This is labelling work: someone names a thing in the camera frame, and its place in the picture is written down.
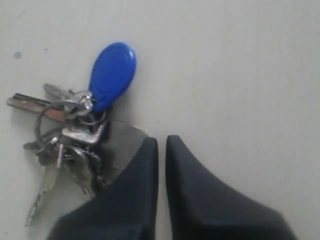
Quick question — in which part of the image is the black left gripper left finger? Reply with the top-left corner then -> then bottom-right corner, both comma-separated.
47,137 -> 159,240

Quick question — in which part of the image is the key bunch with blue tag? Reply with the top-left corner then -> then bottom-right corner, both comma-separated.
6,42 -> 147,227

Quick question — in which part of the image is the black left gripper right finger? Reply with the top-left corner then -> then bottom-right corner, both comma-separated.
165,135 -> 297,240

